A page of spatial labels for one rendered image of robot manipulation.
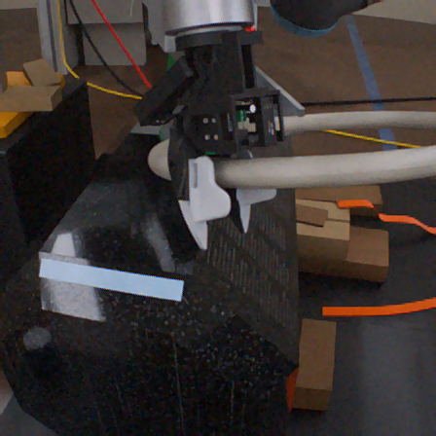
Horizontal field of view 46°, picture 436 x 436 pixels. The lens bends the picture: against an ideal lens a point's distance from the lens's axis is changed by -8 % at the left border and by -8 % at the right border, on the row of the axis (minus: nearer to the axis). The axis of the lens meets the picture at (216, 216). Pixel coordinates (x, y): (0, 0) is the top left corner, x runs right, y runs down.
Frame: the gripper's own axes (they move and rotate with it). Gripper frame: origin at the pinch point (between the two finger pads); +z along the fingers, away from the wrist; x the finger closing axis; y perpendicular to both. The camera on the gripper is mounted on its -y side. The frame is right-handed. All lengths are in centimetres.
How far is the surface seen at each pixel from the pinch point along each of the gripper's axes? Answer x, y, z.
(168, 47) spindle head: 41, -51, -24
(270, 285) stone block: 48, -35, 31
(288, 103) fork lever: 40.0, -19.4, -9.5
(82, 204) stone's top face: 23, -67, 9
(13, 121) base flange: 35, -125, -11
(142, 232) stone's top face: 27, -50, 14
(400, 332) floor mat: 127, -40, 82
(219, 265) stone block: 35, -36, 22
